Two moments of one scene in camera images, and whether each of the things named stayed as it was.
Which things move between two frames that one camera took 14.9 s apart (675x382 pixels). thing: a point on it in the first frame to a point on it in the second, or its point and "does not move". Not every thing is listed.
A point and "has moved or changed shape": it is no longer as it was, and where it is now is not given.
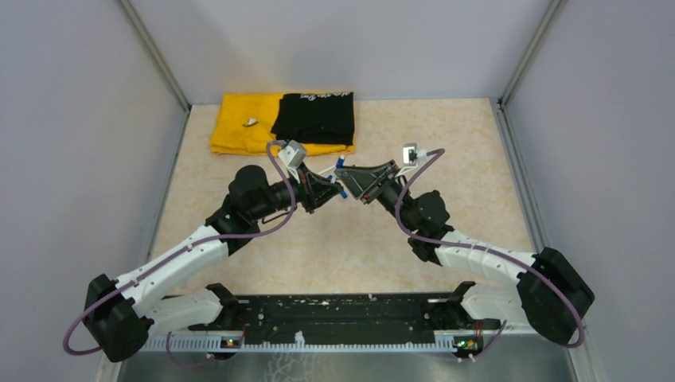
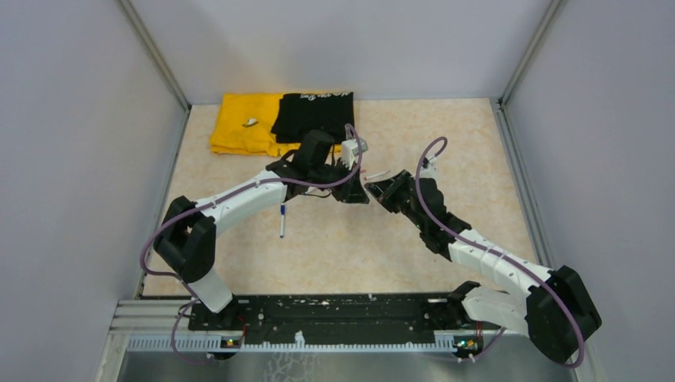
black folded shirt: (317, 118) does not move
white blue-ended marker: (333, 179) has moved or changed shape
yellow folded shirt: (243, 124) does not move
